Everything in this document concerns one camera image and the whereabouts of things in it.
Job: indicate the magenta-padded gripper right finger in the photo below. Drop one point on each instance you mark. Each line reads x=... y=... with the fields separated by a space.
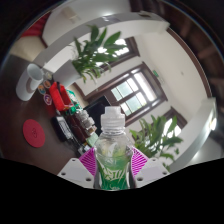
x=140 y=163

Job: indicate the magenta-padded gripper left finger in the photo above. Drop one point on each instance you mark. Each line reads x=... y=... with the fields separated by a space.
x=87 y=163

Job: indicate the clear green-labelled drink bottle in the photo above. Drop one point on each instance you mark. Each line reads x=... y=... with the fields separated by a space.
x=113 y=173

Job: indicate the green cloth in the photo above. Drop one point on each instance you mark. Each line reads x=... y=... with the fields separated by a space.
x=92 y=139

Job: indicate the potted plant in white pot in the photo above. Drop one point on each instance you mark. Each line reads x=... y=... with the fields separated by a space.
x=153 y=136
x=65 y=75

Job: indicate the dark tray with small jars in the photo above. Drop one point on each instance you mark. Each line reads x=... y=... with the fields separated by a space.
x=80 y=128

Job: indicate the black flat device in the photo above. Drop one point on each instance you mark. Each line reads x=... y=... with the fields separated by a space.
x=61 y=128

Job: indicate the black chair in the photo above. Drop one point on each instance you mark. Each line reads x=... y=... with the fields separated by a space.
x=96 y=113

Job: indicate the brown framed window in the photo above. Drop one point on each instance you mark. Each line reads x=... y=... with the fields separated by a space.
x=175 y=121
x=123 y=50

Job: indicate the flat round red coaster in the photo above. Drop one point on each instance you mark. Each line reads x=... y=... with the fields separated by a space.
x=34 y=133

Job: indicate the brown glazed double door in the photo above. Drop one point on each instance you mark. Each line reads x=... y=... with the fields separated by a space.
x=133 y=93

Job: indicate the red plastic box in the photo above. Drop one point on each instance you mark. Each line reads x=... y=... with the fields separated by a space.
x=60 y=98

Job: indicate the small round printed disc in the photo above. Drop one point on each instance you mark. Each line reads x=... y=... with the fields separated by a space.
x=47 y=83
x=41 y=89
x=48 y=99

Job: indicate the green exit sign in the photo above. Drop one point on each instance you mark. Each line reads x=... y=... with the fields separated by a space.
x=156 y=73

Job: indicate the white mug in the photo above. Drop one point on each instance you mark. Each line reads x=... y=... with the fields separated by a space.
x=25 y=88

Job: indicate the red carpeted staircase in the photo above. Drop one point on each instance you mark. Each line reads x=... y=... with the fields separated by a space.
x=35 y=26

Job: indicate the white wall radiator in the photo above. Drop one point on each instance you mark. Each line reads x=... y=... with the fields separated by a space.
x=71 y=14

